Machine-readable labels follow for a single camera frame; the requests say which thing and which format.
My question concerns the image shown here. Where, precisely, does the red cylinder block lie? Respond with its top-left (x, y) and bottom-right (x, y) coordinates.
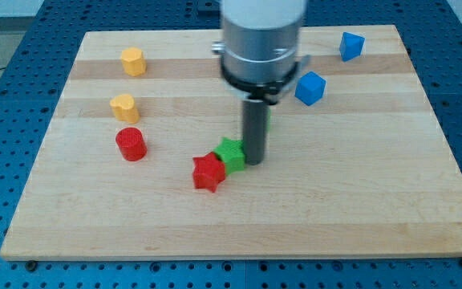
top-left (115, 127), bottom-right (148, 161)

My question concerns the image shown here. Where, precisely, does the yellow heart block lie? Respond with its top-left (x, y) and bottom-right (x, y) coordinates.
top-left (109, 94), bottom-right (140, 124)

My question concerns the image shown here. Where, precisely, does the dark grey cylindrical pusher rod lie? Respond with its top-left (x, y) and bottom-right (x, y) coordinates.
top-left (242, 100), bottom-right (270, 165)

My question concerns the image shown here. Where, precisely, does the blue cube block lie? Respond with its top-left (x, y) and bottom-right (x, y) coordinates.
top-left (339, 32), bottom-right (365, 62)
top-left (295, 71), bottom-right (326, 106)

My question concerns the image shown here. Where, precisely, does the wooden board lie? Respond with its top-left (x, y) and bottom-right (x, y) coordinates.
top-left (0, 25), bottom-right (462, 261)

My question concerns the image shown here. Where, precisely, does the red star block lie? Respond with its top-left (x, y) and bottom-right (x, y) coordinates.
top-left (192, 152), bottom-right (226, 193)

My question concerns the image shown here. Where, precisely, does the green star block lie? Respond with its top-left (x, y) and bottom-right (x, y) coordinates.
top-left (213, 137), bottom-right (245, 175)

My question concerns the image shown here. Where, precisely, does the yellow hexagon block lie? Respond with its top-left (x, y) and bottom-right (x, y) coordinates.
top-left (120, 47), bottom-right (147, 76)

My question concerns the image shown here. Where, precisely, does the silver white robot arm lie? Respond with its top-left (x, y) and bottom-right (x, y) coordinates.
top-left (212, 0), bottom-right (309, 165)

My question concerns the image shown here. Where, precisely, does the blue cube block near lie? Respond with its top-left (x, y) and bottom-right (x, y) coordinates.
top-left (295, 71), bottom-right (326, 106)

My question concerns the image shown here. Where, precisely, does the blue cube block far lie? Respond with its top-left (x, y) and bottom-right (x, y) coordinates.
top-left (339, 32), bottom-right (365, 62)

